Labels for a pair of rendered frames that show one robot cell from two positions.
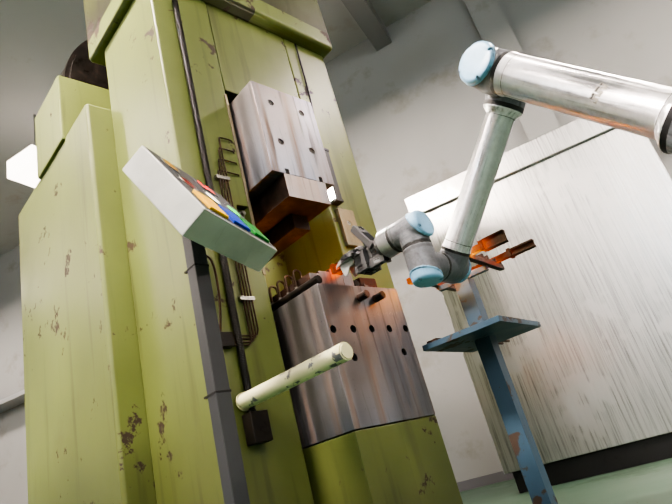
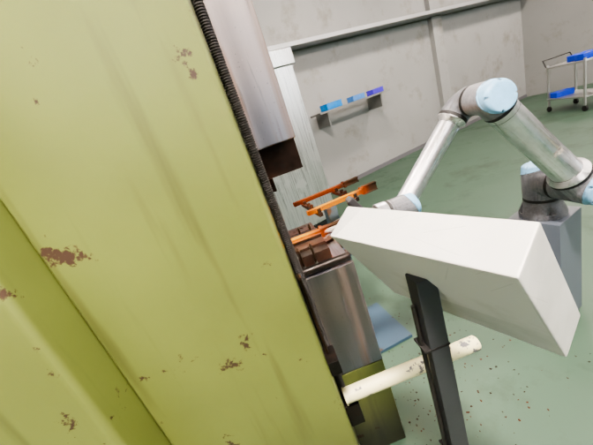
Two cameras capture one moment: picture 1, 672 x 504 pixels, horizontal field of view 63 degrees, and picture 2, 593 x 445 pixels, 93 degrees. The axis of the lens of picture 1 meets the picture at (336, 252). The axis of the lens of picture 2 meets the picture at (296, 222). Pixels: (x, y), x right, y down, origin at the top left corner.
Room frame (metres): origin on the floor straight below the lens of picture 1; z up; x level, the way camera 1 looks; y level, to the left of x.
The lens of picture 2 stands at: (1.07, 0.79, 1.40)
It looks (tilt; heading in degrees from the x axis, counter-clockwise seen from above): 18 degrees down; 315
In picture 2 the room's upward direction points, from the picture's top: 20 degrees counter-clockwise
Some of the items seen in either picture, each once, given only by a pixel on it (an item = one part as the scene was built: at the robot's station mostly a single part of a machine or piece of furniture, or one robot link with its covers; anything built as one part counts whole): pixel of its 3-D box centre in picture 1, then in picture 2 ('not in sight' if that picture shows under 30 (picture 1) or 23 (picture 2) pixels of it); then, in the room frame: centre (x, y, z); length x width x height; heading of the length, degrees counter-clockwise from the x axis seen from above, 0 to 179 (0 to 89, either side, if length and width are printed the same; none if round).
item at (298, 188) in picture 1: (274, 217); (236, 171); (1.87, 0.19, 1.32); 0.42 x 0.20 x 0.10; 48
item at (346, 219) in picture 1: (349, 228); not in sight; (2.05, -0.08, 1.27); 0.09 x 0.02 x 0.17; 138
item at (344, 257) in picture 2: (281, 303); (295, 275); (1.74, 0.22, 0.93); 0.40 x 0.03 x 0.03; 48
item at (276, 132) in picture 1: (270, 165); (206, 98); (1.90, 0.16, 1.56); 0.42 x 0.39 x 0.40; 48
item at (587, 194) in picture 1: (577, 304); (242, 167); (4.15, -1.65, 1.10); 1.70 x 1.31 x 2.20; 68
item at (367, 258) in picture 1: (371, 255); not in sight; (1.63, -0.11, 0.97); 0.12 x 0.08 x 0.09; 48
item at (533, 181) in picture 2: not in sight; (542, 178); (1.11, -0.92, 0.79); 0.17 x 0.15 x 0.18; 138
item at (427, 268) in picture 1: (424, 264); not in sight; (1.52, -0.24, 0.86); 0.12 x 0.09 x 0.12; 138
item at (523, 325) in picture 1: (483, 335); not in sight; (2.02, -0.44, 0.70); 0.40 x 0.30 x 0.02; 146
